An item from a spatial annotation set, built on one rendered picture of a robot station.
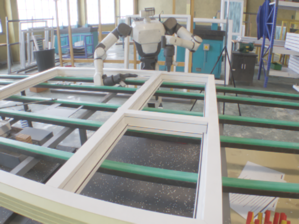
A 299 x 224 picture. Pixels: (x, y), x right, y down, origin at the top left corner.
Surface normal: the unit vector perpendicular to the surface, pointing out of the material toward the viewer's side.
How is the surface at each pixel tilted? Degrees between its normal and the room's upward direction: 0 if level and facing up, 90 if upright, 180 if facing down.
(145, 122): 90
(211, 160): 0
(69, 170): 0
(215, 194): 0
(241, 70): 90
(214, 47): 90
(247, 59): 90
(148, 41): 102
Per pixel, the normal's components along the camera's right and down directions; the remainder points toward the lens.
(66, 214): 0.00, -0.92
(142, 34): 0.18, 0.58
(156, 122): -0.25, 0.38
